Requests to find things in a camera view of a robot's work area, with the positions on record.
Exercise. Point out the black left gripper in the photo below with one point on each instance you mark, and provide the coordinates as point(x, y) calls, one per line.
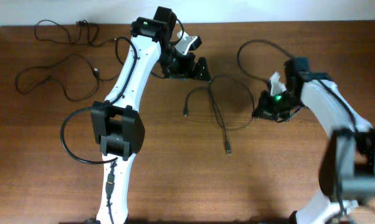
point(185, 72)

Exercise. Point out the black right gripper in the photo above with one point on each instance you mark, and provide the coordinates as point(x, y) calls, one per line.
point(263, 112)

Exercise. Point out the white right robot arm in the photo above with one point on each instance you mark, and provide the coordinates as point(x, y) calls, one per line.
point(347, 172)

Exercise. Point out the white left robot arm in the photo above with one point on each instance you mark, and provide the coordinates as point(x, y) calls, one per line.
point(117, 126)

